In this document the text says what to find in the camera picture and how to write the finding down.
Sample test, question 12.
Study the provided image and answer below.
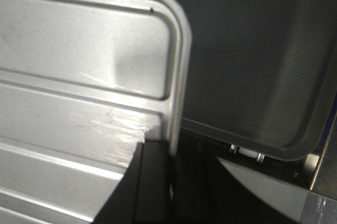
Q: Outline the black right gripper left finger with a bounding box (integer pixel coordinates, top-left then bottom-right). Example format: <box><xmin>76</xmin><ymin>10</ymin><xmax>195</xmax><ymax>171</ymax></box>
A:
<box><xmin>93</xmin><ymin>141</ymin><xmax>170</xmax><ymax>223</ymax></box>

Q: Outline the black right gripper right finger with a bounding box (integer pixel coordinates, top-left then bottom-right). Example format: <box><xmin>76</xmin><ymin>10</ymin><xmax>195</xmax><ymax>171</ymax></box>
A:
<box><xmin>181</xmin><ymin>133</ymin><xmax>296</xmax><ymax>223</ymax></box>

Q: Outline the large grey metal tray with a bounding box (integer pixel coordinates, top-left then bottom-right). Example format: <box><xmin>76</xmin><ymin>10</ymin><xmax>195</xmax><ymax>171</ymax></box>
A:
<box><xmin>176</xmin><ymin>0</ymin><xmax>336</xmax><ymax>161</ymax></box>

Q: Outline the small silver ribbed tray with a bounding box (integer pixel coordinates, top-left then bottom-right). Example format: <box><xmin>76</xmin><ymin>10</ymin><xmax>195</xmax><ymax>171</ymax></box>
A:
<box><xmin>1</xmin><ymin>0</ymin><xmax>192</xmax><ymax>223</ymax></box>

